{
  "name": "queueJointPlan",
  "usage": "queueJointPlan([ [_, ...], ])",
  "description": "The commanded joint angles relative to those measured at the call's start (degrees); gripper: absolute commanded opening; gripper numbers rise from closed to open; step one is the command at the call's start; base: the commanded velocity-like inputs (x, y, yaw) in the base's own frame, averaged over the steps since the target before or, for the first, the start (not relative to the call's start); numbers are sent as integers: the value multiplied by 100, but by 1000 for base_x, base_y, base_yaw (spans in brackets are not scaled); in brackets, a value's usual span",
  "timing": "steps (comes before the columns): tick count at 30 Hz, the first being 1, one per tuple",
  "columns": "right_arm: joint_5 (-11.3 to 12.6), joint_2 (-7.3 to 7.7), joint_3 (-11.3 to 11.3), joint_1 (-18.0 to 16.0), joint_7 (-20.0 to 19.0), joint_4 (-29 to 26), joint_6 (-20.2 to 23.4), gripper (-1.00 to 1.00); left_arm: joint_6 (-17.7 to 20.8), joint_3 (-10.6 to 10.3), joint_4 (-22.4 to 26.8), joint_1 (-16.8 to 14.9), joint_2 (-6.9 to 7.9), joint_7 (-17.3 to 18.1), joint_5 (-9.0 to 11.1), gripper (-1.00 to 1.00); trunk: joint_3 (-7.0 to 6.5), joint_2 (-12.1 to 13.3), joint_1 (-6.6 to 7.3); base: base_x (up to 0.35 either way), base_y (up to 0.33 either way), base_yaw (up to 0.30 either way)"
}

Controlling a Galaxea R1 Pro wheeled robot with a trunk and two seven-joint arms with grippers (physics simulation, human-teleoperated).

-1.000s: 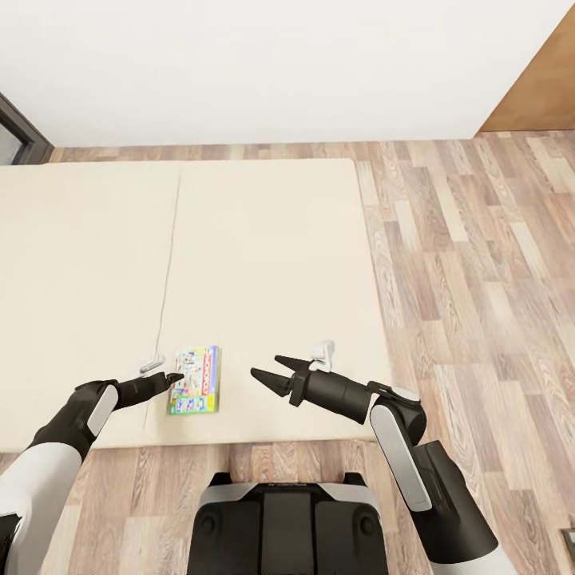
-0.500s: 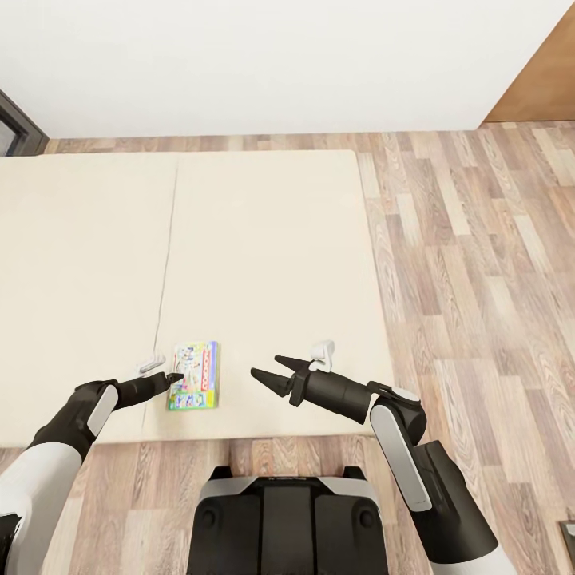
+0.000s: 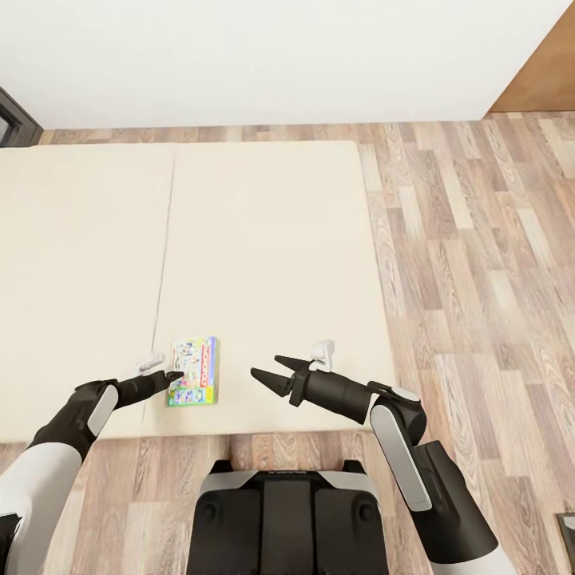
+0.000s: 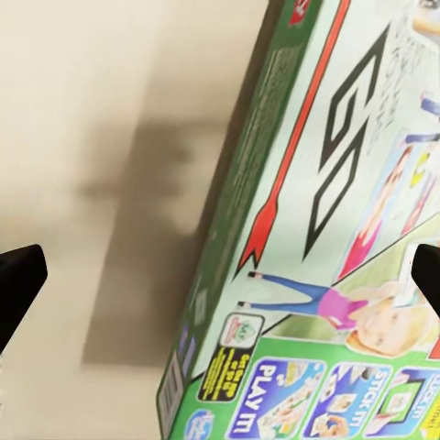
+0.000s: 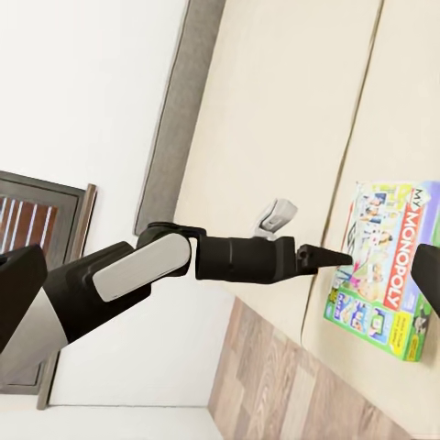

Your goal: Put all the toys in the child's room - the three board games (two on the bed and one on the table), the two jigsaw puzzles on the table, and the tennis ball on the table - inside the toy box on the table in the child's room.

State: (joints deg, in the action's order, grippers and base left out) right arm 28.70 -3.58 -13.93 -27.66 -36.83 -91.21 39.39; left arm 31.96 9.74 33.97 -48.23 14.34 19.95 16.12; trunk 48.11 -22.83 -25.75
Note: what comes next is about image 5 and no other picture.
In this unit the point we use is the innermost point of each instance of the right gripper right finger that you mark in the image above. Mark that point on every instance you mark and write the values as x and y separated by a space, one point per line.
426 273

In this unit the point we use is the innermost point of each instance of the board game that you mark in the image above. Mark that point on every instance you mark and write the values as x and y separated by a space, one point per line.
376 298

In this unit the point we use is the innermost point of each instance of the bed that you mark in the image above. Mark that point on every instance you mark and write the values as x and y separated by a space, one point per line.
297 100

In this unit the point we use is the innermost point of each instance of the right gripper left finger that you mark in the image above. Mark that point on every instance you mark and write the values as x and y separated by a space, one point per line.
23 272

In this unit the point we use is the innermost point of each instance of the fixed window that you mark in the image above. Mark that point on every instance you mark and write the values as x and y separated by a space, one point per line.
55 216

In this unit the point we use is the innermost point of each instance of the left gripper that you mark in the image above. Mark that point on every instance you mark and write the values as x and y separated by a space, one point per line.
265 262

